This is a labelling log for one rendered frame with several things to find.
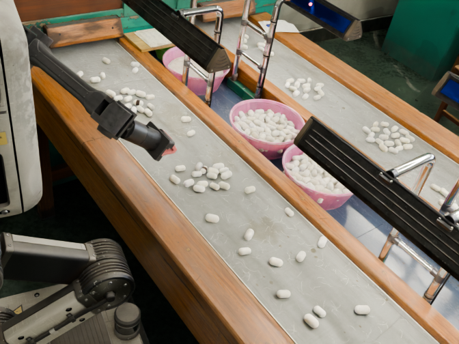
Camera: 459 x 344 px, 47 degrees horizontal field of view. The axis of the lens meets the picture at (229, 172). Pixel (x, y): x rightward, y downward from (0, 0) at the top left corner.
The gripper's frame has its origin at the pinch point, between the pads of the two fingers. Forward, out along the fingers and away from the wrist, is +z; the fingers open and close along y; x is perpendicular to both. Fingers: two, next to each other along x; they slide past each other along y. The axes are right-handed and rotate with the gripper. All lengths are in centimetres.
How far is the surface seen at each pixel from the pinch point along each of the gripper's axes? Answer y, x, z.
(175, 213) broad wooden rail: -13.6, 11.9, 0.6
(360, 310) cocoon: -62, -2, 18
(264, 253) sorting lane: -35.2, 4.7, 13.0
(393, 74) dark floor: 94, -100, 260
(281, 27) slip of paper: 65, -56, 85
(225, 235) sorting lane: -25.0, 8.1, 9.0
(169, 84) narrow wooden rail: 43, -9, 27
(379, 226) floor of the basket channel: -41, -18, 51
